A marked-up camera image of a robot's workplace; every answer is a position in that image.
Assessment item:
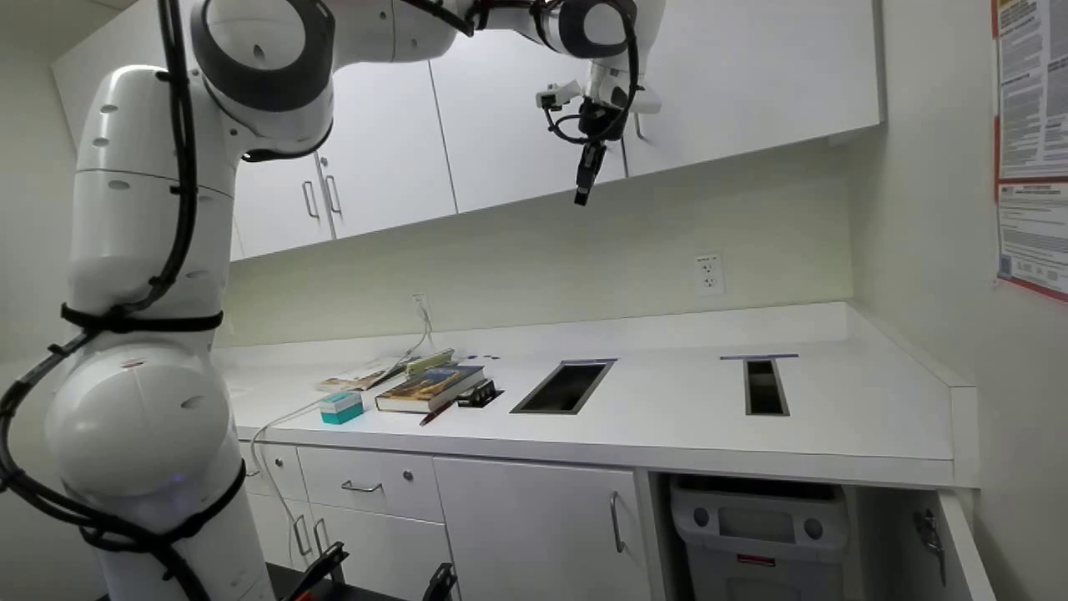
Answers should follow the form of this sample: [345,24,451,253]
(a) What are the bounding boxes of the black red tool handle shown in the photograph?
[287,537,351,601]

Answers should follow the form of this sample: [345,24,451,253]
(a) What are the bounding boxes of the wide white lower cabinet door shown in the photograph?
[431,456,654,601]

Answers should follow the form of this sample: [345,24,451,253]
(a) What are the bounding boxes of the loose paper sheets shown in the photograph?
[315,344,461,397]

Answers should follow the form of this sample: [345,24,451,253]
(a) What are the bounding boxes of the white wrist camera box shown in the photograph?
[535,76,590,114]

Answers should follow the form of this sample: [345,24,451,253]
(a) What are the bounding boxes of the grey appliance under counter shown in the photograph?
[668,474,869,601]

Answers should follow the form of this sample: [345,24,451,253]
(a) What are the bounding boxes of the white lower door under drawer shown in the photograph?
[315,505,457,601]

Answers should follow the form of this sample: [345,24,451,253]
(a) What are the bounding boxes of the open white lower cabinet door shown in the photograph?
[935,492,1001,601]

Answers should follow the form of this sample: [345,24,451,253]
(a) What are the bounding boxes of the white wall outlet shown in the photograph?
[694,253,728,298]

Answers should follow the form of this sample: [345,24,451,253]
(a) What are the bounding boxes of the white lower cabinet drawer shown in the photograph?
[293,446,447,524]

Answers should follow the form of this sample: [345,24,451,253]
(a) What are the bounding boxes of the red bordered wall poster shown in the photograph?
[988,0,1068,303]

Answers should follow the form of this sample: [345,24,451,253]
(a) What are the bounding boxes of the small teal box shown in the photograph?
[318,388,370,428]

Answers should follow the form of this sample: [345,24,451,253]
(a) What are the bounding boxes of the narrow white lower cabinet door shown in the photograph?
[236,440,325,576]

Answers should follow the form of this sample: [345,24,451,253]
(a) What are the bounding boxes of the thin white cable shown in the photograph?
[243,291,441,477]

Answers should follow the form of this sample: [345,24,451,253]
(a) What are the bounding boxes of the colourful hardcover book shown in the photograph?
[374,359,491,418]

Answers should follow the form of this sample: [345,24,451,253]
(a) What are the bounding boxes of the dark pen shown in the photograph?
[418,396,463,431]

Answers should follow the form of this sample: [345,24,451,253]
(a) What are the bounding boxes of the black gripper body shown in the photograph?
[575,94,634,159]

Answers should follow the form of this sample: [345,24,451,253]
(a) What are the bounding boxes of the black stapler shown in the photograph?
[455,373,509,412]

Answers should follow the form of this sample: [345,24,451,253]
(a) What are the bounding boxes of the white cabinet door curved handle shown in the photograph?
[618,0,887,184]

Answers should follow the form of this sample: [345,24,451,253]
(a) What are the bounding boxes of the wide white upper cabinet door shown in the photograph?
[423,24,632,219]

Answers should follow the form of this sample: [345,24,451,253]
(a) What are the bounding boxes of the wide white cabinet door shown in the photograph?
[423,24,632,219]
[431,456,654,601]

